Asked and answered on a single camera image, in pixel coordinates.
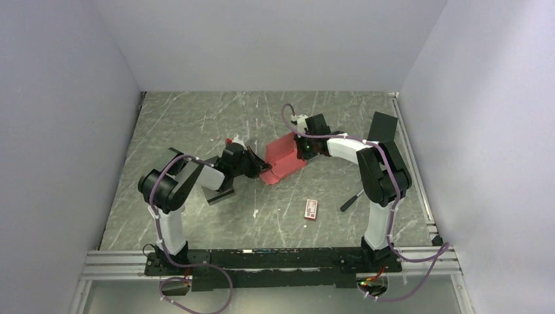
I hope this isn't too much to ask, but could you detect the aluminium frame rail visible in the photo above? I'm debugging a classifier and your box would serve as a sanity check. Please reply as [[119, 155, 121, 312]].
[[80, 251, 147, 281]]

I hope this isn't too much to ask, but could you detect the red cardboard paper box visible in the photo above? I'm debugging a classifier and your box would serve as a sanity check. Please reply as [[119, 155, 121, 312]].
[[259, 132, 308, 185]]

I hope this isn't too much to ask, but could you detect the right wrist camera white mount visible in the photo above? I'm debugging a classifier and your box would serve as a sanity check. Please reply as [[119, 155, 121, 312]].
[[291, 114, 308, 134]]

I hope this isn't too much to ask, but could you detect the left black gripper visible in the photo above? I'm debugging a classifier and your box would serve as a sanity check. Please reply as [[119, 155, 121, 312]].
[[232, 146, 272, 179]]

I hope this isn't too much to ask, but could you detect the hammer with black handle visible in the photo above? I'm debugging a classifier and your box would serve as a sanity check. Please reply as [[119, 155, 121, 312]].
[[340, 189, 365, 213]]

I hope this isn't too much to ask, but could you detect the small red white box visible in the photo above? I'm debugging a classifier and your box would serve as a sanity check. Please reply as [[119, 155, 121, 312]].
[[304, 199, 318, 220]]

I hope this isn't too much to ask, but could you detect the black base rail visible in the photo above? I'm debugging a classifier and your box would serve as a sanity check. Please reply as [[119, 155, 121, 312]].
[[145, 247, 402, 292]]

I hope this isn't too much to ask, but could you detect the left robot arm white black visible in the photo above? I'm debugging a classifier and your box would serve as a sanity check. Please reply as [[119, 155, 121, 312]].
[[137, 141, 272, 275]]

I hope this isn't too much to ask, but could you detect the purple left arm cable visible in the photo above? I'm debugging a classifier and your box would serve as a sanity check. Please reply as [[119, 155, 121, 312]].
[[147, 154, 234, 314]]

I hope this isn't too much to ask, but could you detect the black box near left arm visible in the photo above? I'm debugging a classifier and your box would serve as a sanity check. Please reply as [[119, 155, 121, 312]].
[[203, 188, 235, 205]]

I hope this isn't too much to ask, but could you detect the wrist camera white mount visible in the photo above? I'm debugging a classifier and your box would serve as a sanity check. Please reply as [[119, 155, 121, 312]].
[[225, 136, 247, 148], [291, 114, 308, 134]]

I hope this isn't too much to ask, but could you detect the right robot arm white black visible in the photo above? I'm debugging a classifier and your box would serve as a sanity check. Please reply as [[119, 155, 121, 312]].
[[289, 112, 412, 271]]

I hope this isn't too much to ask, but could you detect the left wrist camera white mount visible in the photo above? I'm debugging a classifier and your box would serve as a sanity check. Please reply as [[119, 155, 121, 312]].
[[225, 136, 247, 148]]

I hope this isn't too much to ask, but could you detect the black box near right wall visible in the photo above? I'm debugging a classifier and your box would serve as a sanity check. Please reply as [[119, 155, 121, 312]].
[[367, 111, 398, 143]]

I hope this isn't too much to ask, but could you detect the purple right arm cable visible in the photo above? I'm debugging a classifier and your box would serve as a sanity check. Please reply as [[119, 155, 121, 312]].
[[281, 103, 451, 304]]

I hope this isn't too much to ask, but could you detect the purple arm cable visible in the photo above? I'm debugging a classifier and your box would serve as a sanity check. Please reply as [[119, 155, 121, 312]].
[[147, 154, 234, 314], [281, 103, 451, 304]]

